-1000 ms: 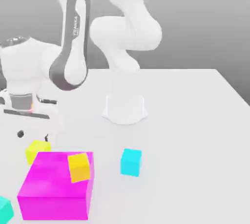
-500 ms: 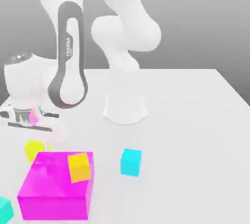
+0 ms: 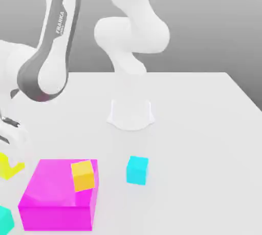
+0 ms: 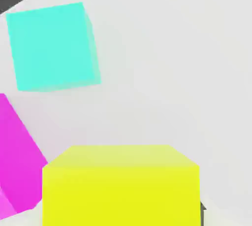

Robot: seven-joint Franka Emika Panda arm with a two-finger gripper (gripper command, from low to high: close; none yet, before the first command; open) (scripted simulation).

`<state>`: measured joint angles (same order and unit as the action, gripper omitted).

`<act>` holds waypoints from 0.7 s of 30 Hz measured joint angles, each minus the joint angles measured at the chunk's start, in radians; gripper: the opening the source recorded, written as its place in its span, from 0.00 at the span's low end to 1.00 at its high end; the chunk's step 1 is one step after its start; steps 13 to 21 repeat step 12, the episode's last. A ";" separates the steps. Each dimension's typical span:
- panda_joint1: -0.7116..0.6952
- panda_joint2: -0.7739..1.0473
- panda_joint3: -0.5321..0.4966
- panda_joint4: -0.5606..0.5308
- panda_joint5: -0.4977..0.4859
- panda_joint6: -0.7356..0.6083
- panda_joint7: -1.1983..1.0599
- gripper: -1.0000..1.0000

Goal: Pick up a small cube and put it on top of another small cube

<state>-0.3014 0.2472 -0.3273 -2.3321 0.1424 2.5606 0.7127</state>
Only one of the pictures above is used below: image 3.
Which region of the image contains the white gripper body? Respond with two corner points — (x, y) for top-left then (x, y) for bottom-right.
(0, 126), (32, 158)

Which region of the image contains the small yellow cube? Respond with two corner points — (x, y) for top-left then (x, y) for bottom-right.
(0, 152), (26, 181)

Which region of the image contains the small teal cube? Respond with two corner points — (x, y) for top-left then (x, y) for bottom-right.
(0, 205), (15, 235)

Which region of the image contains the small orange cube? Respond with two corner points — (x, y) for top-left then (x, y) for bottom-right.
(70, 160), (96, 193)

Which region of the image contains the small cyan cube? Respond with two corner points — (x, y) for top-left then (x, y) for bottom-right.
(126, 155), (149, 186)

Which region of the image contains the large magenta box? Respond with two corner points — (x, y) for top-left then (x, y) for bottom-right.
(17, 158), (100, 232)

